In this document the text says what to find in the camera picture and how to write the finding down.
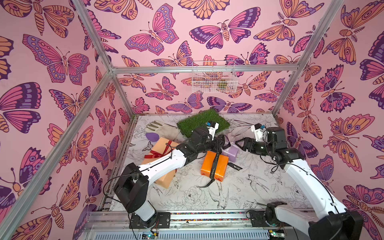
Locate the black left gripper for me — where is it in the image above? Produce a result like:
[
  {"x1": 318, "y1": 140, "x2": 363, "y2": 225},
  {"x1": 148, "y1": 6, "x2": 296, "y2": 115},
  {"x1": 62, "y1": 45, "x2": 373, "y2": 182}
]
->
[{"x1": 195, "y1": 137, "x2": 225, "y2": 156}]

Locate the lilac gift box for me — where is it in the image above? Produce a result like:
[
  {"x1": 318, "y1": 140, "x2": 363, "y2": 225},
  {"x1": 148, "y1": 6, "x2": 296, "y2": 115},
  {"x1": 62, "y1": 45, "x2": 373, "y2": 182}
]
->
[{"x1": 222, "y1": 145, "x2": 240, "y2": 163}]

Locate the orange gift box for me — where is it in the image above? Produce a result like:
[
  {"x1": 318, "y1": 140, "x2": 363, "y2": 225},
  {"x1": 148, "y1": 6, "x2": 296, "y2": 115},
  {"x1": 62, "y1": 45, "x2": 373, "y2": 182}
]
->
[{"x1": 201, "y1": 151, "x2": 229, "y2": 182}]

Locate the black lettered ribbon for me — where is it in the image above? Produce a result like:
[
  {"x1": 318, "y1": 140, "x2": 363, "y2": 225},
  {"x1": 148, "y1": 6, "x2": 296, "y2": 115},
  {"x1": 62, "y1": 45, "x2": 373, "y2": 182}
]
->
[{"x1": 200, "y1": 135, "x2": 243, "y2": 188}]

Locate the large tan gift box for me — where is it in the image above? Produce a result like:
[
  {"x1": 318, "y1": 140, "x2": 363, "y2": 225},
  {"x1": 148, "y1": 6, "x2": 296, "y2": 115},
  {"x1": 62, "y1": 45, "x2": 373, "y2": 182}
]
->
[{"x1": 142, "y1": 138, "x2": 178, "y2": 189}]

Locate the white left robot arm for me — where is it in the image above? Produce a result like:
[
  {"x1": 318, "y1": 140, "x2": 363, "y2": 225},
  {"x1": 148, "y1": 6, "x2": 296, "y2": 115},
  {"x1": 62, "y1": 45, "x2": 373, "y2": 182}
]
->
[{"x1": 114, "y1": 123, "x2": 231, "y2": 228}]

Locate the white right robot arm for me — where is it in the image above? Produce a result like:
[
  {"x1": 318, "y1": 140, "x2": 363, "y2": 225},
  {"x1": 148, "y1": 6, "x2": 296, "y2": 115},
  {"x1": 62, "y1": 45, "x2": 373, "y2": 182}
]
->
[{"x1": 235, "y1": 124, "x2": 364, "y2": 240}]

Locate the red ribbon bow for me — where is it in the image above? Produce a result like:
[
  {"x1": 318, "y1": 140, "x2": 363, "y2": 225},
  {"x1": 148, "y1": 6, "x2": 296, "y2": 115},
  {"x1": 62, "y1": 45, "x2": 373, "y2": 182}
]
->
[{"x1": 145, "y1": 140, "x2": 173, "y2": 159}]

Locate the green artificial grass mat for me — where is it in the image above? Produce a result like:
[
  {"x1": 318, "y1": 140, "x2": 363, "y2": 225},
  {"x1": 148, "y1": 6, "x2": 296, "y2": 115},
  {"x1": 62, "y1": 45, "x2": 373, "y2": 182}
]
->
[{"x1": 177, "y1": 109, "x2": 230, "y2": 138}]

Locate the beige gardening glove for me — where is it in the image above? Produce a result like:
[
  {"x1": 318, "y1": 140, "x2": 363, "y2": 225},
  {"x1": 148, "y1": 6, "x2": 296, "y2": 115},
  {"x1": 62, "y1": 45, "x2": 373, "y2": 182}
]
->
[{"x1": 145, "y1": 121, "x2": 180, "y2": 141}]

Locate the green item in basket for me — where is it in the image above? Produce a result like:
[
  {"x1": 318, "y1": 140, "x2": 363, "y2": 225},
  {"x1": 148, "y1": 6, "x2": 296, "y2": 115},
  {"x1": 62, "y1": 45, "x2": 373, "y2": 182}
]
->
[{"x1": 217, "y1": 80, "x2": 228, "y2": 91}]

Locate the purple pink hand trowel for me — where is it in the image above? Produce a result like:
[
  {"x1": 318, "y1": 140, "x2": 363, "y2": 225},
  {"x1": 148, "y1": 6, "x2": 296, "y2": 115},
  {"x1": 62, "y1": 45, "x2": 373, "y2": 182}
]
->
[{"x1": 146, "y1": 133, "x2": 160, "y2": 142}]

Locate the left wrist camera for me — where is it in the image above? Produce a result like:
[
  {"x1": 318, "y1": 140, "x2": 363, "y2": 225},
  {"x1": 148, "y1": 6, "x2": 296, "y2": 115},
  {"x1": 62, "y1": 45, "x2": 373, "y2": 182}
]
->
[{"x1": 206, "y1": 121, "x2": 219, "y2": 141}]

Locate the white wire basket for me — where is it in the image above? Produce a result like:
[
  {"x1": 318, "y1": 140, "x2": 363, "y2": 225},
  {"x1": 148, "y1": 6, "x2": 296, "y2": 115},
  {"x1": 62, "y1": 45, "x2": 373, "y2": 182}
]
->
[{"x1": 191, "y1": 65, "x2": 238, "y2": 94}]

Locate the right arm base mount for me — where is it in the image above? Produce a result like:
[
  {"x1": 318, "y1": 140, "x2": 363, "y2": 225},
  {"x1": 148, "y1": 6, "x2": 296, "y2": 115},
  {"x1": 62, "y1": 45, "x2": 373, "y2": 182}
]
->
[{"x1": 246, "y1": 201, "x2": 287, "y2": 227}]

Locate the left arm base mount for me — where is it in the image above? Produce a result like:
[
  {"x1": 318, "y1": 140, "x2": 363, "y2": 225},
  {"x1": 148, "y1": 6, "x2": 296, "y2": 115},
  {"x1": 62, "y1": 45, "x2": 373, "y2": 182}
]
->
[{"x1": 129, "y1": 212, "x2": 171, "y2": 229}]

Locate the aluminium front rail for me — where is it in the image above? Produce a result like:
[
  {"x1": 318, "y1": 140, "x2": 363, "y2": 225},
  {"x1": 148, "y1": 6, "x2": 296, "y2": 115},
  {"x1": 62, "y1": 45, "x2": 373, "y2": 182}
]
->
[{"x1": 80, "y1": 209, "x2": 309, "y2": 240}]

